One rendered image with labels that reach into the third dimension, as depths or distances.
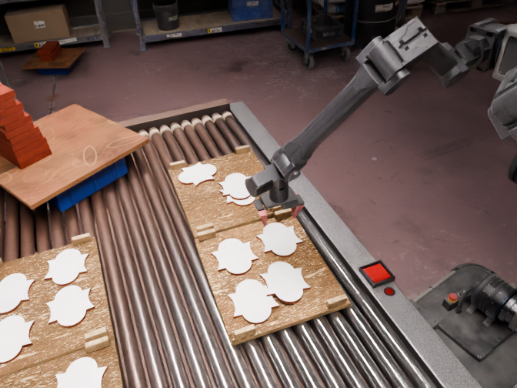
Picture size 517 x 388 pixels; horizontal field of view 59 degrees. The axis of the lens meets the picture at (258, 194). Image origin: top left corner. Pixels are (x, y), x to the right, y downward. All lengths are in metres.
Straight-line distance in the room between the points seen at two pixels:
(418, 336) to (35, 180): 1.33
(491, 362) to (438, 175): 1.63
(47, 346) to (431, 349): 1.00
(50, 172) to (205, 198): 0.55
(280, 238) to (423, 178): 2.07
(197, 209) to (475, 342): 1.30
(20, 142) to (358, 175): 2.27
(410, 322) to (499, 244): 1.77
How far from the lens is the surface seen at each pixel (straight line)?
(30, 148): 1.84
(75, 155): 1.84
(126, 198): 1.76
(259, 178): 1.24
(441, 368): 1.29
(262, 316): 1.28
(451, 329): 2.21
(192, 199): 1.66
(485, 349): 2.20
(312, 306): 1.31
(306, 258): 1.43
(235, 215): 1.57
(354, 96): 1.09
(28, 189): 1.74
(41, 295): 1.50
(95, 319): 1.38
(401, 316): 1.36
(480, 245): 3.01
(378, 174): 3.37
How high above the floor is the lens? 1.98
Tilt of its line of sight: 39 degrees down
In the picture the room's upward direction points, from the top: 3 degrees counter-clockwise
